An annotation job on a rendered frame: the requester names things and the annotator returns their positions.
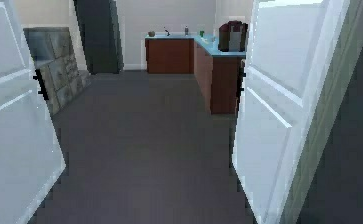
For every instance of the grey bottle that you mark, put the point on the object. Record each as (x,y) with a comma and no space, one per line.
(186,31)

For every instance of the grey stone-look cupboard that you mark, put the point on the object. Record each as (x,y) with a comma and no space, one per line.
(57,66)

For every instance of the white panelled room door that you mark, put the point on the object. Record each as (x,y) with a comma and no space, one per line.
(272,110)
(12,140)

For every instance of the brown cabinet with blue worktop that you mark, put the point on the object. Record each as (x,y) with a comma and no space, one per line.
(205,66)

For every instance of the black sink tap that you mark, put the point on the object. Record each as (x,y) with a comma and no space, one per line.
(167,32)

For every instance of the green cup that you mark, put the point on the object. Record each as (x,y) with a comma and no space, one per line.
(201,33)

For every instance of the brown round bowl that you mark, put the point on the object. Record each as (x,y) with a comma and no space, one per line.
(151,33)

